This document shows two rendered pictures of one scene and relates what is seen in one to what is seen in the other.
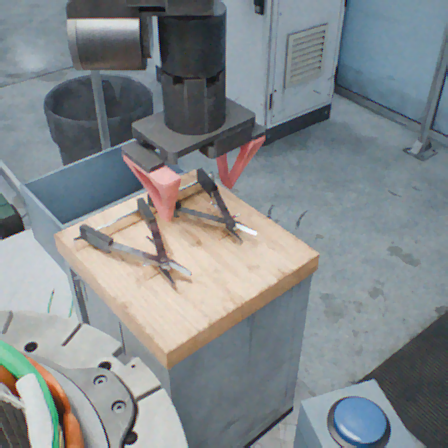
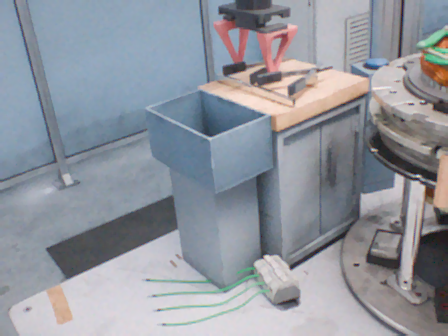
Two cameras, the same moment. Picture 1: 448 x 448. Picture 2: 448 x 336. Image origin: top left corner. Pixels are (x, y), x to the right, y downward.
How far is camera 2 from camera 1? 0.97 m
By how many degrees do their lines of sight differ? 69
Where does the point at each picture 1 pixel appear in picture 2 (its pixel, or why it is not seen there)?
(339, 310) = not seen: outside the picture
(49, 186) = (198, 142)
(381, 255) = not seen: outside the picture
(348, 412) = (375, 61)
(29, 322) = (380, 83)
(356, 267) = not seen: outside the picture
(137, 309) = (341, 86)
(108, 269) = (310, 96)
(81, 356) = (396, 71)
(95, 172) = (173, 134)
